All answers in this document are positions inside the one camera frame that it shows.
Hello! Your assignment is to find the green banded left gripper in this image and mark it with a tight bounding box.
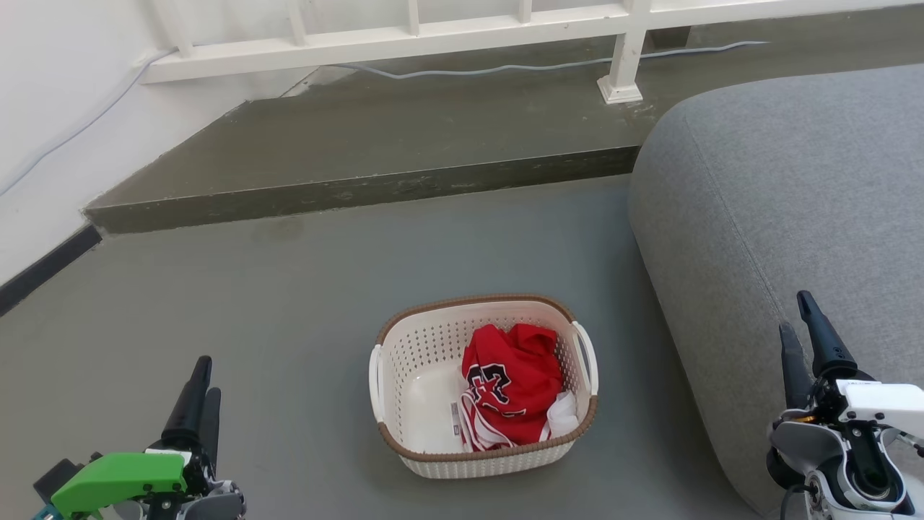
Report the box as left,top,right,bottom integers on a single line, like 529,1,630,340
32,355,246,520

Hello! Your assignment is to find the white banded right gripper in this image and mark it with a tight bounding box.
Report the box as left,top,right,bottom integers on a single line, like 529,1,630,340
767,290,924,520

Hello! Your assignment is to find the cream laundry basket brown rim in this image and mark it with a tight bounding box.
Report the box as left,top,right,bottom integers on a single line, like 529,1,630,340
369,293,599,480

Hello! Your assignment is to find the grey fabric sofa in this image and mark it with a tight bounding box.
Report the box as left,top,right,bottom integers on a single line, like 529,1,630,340
628,64,924,517

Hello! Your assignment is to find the dark grey baseboard strip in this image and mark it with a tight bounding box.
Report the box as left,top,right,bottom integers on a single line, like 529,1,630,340
0,224,102,316

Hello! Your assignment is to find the white cloth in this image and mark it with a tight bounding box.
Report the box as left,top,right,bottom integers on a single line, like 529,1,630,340
546,392,580,440

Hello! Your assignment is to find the red basketball jersey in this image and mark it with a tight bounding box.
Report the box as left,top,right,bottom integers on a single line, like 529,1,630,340
460,324,565,452

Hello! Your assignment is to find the white railing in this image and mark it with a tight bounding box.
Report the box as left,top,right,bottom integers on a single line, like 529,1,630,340
141,0,924,104

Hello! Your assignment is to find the thin light grey cable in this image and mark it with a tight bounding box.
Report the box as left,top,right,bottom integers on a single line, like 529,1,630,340
0,41,770,196

